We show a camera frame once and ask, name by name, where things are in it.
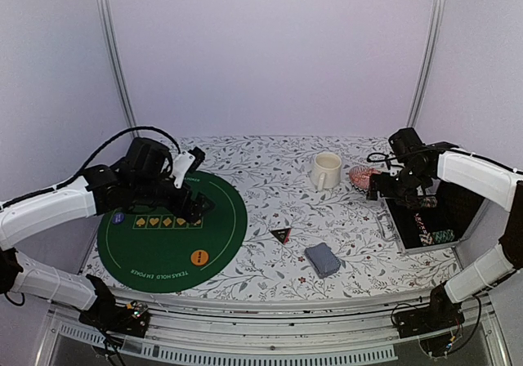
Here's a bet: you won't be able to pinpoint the blue playing card deck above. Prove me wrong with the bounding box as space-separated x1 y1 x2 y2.
304 243 341 279

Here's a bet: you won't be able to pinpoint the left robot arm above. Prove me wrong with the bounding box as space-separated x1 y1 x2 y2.
1 132 214 337

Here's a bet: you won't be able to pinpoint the floral tablecloth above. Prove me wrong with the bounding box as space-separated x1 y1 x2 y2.
83 136 459 301

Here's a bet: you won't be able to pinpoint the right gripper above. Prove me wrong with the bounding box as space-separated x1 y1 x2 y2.
368 164 430 206

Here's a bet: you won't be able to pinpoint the red patterned bowl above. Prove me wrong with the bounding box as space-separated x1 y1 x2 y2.
348 165 381 193

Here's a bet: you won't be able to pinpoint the purple small blind button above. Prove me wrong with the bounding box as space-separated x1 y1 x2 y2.
111 212 125 225

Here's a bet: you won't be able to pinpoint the black red triangular chip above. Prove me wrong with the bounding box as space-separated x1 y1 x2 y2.
270 228 292 244

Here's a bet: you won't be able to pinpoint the poker chips in case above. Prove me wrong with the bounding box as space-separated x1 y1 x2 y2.
413 196 455 247

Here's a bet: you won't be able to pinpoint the right aluminium frame post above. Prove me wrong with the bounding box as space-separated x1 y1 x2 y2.
404 0 449 128

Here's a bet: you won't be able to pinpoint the white ceramic mug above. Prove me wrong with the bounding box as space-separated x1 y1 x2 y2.
310 152 342 191

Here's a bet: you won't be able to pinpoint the left aluminium frame post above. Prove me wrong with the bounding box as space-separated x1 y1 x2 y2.
96 0 137 127

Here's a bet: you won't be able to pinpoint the orange big blind button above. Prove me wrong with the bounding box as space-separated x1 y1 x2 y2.
190 249 209 266

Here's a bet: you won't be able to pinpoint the aluminium frame post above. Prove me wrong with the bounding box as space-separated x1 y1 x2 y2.
96 0 137 127
404 0 449 128

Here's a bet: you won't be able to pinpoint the green poker mat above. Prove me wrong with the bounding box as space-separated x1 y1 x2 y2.
96 172 248 293

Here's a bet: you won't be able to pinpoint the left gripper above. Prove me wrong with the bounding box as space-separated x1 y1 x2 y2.
132 171 216 222

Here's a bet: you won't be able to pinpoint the front aluminium rail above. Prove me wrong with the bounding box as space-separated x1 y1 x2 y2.
35 289 515 365

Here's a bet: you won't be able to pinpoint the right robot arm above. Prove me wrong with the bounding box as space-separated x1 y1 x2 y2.
366 127 522 337

